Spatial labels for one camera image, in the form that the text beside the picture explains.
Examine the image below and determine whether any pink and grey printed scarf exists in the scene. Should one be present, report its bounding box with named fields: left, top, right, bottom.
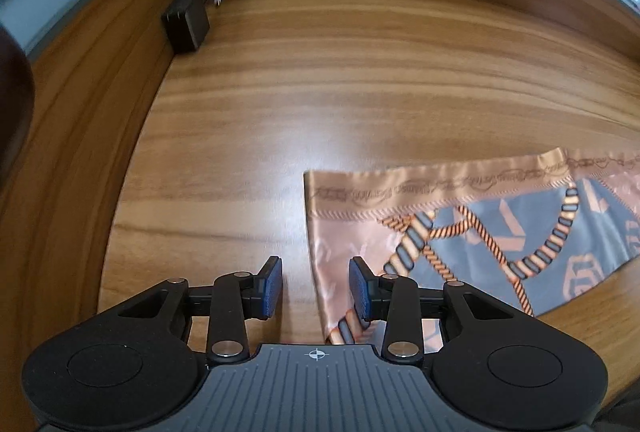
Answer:
left=303, top=148, right=640, bottom=346

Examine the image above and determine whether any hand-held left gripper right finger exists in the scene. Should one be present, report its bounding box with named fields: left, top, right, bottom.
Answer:
left=348, top=256, right=538, bottom=365

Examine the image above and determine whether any black power adapter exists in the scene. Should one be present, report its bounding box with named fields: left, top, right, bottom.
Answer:
left=161, top=0, right=210, bottom=54

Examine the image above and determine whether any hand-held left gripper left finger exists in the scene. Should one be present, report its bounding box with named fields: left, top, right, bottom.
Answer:
left=98, top=256, right=283, bottom=365

